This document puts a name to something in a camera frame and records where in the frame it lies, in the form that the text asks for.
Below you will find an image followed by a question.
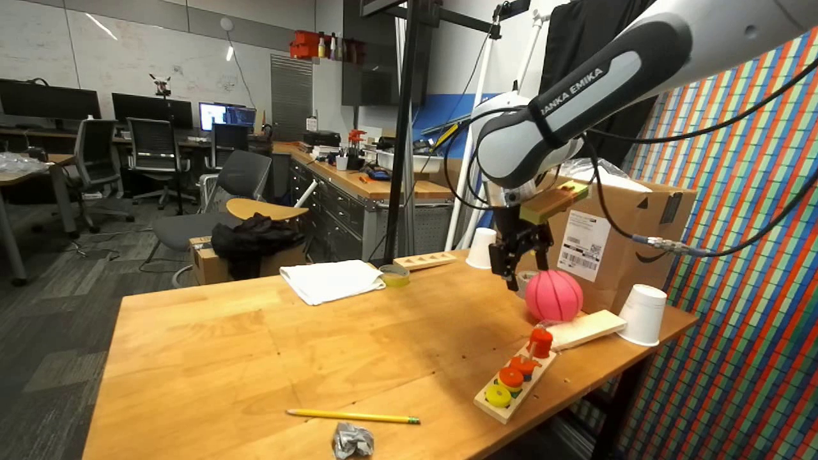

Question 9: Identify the black monitor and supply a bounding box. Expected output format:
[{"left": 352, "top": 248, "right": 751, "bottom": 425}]
[
  {"left": 109, "top": 89, "right": 195, "bottom": 131},
  {"left": 0, "top": 77, "right": 103, "bottom": 136}
]

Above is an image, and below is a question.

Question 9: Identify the yellow-green toy ring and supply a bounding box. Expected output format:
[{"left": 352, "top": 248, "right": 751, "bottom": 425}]
[{"left": 481, "top": 380, "right": 513, "bottom": 409}]

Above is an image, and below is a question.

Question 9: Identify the small yellow-green container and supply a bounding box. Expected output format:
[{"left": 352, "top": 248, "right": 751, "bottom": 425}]
[{"left": 378, "top": 261, "right": 414, "bottom": 289}]

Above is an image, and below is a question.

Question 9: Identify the wooden-top counter cabinet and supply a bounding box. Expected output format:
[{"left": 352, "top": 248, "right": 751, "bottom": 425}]
[{"left": 272, "top": 137, "right": 458, "bottom": 264}]

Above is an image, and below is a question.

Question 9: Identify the large cardboard box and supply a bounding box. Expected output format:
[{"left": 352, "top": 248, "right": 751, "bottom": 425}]
[{"left": 520, "top": 174, "right": 701, "bottom": 317}]

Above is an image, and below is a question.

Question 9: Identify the black office chair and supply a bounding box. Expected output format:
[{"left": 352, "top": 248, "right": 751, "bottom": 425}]
[
  {"left": 72, "top": 114, "right": 139, "bottom": 232},
  {"left": 125, "top": 114, "right": 200, "bottom": 215}
]

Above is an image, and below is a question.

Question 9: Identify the wooden stool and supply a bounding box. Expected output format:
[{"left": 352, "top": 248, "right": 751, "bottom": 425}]
[{"left": 222, "top": 197, "right": 311, "bottom": 225}]

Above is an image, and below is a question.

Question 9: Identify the white power strip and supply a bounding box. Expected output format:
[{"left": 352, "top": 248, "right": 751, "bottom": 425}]
[{"left": 394, "top": 248, "right": 462, "bottom": 273}]

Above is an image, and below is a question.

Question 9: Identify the black bag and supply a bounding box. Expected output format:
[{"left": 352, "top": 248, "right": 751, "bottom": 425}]
[{"left": 210, "top": 211, "right": 304, "bottom": 278}]

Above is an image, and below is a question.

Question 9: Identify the white paper cup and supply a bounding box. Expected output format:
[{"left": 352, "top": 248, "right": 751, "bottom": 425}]
[
  {"left": 462, "top": 225, "right": 502, "bottom": 273},
  {"left": 617, "top": 282, "right": 669, "bottom": 351}
]

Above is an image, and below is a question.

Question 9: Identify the white rectangular block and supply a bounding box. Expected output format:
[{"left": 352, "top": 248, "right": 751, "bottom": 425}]
[{"left": 545, "top": 307, "right": 630, "bottom": 353}]

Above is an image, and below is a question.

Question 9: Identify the lit blue screen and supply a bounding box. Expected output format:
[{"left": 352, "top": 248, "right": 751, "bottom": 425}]
[{"left": 198, "top": 100, "right": 256, "bottom": 136}]

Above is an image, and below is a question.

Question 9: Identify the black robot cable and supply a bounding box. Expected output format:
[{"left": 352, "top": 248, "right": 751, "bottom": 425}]
[{"left": 586, "top": 59, "right": 818, "bottom": 261}]

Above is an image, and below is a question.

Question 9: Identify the black table frame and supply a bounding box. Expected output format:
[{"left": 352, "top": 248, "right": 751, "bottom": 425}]
[{"left": 591, "top": 361, "right": 636, "bottom": 460}]

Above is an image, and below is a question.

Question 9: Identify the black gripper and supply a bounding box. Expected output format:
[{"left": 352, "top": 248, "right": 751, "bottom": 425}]
[{"left": 488, "top": 201, "right": 554, "bottom": 292}]

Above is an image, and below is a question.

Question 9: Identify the pink basketball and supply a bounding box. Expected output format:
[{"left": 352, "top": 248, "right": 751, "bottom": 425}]
[{"left": 524, "top": 268, "right": 587, "bottom": 328}]

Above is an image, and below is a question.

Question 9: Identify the red-orange toy cylinder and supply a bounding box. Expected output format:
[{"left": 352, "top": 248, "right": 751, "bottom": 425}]
[{"left": 526, "top": 324, "right": 554, "bottom": 361}]

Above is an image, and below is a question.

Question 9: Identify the grey swivel chair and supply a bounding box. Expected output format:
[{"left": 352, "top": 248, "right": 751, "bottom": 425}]
[{"left": 150, "top": 149, "right": 276, "bottom": 254}]

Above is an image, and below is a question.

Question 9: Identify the wooden office desk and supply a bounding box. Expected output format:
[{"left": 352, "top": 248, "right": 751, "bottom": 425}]
[{"left": 0, "top": 150, "right": 79, "bottom": 289}]

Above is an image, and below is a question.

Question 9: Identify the small cardboard box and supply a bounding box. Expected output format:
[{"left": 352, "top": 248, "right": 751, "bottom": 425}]
[{"left": 187, "top": 234, "right": 311, "bottom": 287}]

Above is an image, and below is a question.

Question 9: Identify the yellow pencil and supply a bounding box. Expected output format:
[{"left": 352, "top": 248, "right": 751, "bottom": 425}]
[{"left": 283, "top": 407, "right": 424, "bottom": 427}]

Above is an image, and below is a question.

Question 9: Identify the red container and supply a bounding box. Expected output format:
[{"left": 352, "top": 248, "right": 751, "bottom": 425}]
[{"left": 288, "top": 27, "right": 322, "bottom": 62}]

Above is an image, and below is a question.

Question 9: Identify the black vertical pole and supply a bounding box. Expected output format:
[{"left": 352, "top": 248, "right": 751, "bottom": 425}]
[{"left": 378, "top": 0, "right": 429, "bottom": 266}]

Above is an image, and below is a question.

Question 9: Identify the crumpled foil ball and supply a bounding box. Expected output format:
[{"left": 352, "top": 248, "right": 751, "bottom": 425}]
[{"left": 331, "top": 421, "right": 378, "bottom": 460}]

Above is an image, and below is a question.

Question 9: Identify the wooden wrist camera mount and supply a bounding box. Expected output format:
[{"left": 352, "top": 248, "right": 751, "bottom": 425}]
[{"left": 520, "top": 178, "right": 593, "bottom": 225}]

